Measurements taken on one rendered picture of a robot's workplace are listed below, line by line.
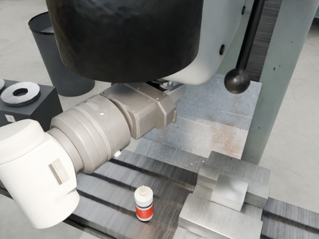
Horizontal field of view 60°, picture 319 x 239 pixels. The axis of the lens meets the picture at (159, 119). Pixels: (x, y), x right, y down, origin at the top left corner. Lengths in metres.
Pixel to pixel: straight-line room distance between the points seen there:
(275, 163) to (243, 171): 1.41
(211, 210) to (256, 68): 0.42
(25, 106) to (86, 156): 0.41
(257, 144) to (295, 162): 1.19
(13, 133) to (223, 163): 0.51
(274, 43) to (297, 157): 1.51
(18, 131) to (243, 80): 0.25
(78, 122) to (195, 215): 0.32
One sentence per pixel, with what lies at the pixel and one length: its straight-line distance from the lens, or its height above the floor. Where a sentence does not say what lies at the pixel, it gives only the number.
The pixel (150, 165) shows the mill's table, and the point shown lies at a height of 0.90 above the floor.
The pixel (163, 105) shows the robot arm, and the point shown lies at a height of 1.26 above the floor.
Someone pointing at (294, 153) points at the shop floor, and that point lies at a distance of 2.23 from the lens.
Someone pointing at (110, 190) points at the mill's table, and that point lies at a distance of 0.74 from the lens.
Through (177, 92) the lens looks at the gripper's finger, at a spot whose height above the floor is 1.24.
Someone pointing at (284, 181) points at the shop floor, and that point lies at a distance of 2.03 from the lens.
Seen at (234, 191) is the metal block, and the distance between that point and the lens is 0.58.
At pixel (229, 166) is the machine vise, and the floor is 0.97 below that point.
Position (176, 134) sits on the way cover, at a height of 0.88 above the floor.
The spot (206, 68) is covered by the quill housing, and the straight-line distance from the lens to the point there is 0.32.
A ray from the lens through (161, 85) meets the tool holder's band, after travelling 0.43.
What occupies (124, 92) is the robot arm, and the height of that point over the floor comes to 1.26.
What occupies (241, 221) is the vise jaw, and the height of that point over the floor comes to 1.01.
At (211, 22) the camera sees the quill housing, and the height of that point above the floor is 1.40.
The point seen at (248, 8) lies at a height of 1.35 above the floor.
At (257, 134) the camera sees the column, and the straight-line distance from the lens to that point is 0.96.
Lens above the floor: 1.51
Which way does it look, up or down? 42 degrees down
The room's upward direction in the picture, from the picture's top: straight up
